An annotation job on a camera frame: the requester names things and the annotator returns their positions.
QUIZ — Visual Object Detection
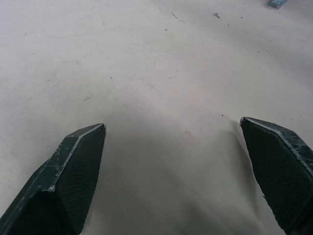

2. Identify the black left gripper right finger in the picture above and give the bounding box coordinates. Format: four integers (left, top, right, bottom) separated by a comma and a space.
239, 117, 313, 235

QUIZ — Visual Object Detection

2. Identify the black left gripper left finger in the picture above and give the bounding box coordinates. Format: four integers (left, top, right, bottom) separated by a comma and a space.
0, 123, 107, 235

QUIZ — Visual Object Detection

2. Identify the small blue object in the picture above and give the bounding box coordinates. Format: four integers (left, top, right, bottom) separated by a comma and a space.
266, 0, 286, 9

